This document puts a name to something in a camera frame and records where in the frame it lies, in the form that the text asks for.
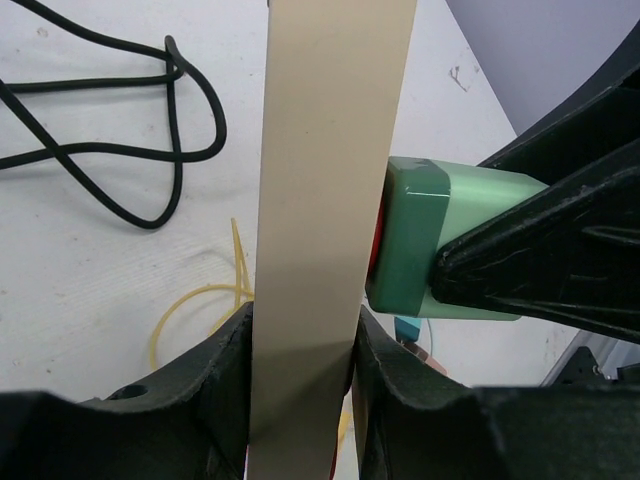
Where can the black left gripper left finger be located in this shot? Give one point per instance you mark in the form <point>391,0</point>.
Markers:
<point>187,420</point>

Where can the beige power strip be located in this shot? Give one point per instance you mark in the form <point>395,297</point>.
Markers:
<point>334,71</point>

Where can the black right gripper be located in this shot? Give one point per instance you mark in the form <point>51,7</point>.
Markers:
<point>601,116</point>

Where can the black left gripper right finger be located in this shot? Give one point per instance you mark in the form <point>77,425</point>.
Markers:
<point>412,422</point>

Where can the green charger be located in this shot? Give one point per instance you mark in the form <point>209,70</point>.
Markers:
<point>426,204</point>

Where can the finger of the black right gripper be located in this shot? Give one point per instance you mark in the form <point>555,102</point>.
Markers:
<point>569,254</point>

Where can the teal charger plug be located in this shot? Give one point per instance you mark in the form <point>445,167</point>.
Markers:
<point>407,329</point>

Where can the aluminium table edge rail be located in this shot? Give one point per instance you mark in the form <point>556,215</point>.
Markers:
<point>594,359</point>

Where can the pink charger plug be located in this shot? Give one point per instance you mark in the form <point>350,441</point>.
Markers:
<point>424,356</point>

